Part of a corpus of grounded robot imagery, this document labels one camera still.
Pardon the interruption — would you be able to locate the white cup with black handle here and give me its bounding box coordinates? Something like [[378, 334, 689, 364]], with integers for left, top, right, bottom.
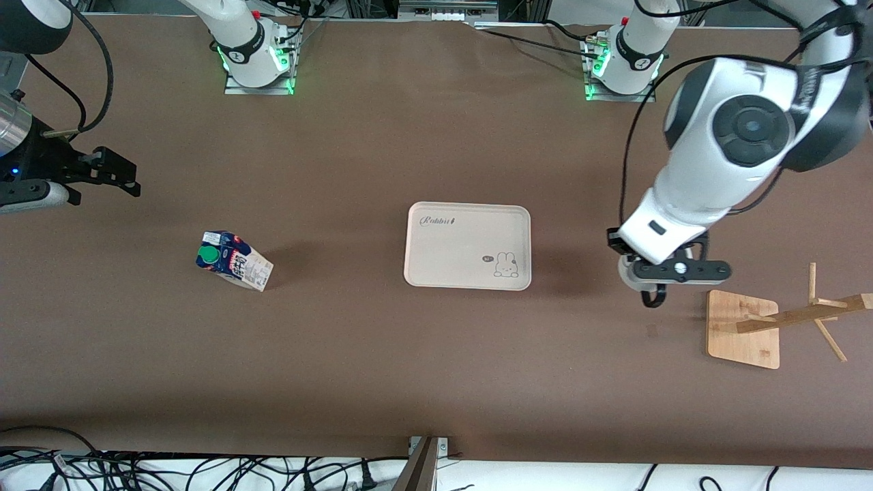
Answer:
[[618, 255, 668, 310]]

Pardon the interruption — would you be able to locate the blue milk carton green cap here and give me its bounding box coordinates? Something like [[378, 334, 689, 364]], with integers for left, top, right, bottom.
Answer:
[[196, 230, 275, 293]]

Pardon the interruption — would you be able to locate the wooden cup rack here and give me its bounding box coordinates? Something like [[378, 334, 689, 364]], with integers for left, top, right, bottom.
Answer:
[[706, 263, 873, 370]]

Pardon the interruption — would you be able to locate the beige rabbit print tray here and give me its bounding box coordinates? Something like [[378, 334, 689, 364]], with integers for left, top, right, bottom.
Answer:
[[404, 202, 532, 292]]

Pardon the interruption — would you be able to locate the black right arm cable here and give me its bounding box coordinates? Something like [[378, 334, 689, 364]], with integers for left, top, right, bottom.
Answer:
[[25, 55, 88, 132], [68, 3, 115, 134]]

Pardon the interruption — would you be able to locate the black cable to arm base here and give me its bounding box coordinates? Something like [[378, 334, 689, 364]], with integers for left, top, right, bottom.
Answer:
[[474, 26, 604, 61]]

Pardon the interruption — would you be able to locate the black floor cable loop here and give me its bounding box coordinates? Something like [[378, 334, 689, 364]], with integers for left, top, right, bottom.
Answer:
[[0, 426, 103, 478]]

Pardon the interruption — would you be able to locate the aluminium profile post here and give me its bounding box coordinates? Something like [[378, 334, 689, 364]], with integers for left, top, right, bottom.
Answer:
[[392, 436, 449, 491]]

